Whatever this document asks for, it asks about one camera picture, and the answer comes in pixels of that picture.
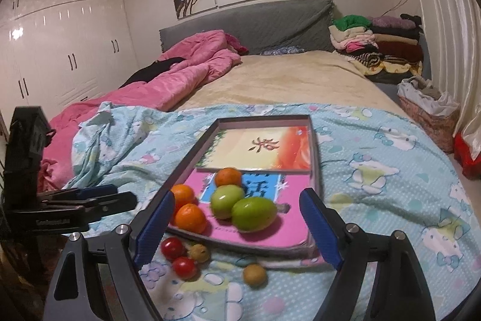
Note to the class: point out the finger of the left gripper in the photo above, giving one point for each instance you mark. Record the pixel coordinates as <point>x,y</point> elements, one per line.
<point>79,193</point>
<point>86,209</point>

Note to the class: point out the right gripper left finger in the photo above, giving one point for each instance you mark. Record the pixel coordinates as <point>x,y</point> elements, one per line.
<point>76,289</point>

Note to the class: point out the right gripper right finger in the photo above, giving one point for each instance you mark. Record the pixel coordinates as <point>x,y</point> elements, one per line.
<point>399,289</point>

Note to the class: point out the orange tangerine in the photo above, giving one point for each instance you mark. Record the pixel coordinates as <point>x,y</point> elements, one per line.
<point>183,195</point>
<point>228,176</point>
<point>190,218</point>

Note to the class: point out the round green jujube fruit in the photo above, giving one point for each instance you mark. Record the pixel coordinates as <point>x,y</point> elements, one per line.
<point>223,200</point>

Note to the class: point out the oval green jujube fruit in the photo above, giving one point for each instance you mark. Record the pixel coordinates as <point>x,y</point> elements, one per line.
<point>253,214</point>

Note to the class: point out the red cherry tomato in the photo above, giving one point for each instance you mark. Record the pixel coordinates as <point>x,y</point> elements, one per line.
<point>172,248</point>
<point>185,268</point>

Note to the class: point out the orange tangerine at tray edge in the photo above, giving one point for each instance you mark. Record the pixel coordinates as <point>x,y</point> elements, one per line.
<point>183,195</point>

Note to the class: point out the brown longan near tomatoes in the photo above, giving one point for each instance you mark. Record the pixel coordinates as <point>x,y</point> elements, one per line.
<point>199,253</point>

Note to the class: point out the blue hello kitty quilt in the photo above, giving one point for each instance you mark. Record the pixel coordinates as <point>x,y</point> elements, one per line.
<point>378,169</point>

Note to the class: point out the orange tangerine on blue label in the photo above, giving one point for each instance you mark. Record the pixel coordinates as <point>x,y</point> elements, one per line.
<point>228,176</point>

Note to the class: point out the black garment on bed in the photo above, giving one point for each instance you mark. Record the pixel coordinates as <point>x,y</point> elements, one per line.
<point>153,70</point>

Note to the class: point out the brown longan on right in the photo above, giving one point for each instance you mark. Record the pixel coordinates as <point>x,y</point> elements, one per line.
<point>254,275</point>

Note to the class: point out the red bag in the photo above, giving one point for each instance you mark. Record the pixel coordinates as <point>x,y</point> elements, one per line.
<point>470,168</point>

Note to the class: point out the pink book in tray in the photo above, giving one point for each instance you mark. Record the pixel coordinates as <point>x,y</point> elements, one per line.
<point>287,231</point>

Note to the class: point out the grey cardboard tray box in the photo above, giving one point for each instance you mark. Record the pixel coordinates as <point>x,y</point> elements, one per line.
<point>190,160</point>

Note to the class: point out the white wardrobe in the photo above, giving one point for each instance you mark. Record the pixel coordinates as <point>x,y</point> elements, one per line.
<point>58,52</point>

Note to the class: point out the pink quilt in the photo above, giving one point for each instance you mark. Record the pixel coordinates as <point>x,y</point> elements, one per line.
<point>206,56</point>

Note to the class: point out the yellow orange book in tray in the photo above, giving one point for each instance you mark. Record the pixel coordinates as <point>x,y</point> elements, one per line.
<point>268,148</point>

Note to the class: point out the basket with white cloth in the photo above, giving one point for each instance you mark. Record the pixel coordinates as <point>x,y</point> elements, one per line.
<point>435,111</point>

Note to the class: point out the beige bed sheet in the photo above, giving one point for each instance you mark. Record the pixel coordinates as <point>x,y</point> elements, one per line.
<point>310,77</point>

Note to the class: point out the stack of folded clothes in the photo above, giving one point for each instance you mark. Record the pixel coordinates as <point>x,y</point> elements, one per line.
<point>385,49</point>

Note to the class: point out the grey headboard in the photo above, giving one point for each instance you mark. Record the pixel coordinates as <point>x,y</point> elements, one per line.
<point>264,26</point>

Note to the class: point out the cream curtain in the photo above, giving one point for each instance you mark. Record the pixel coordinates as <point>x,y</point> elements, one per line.
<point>452,29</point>

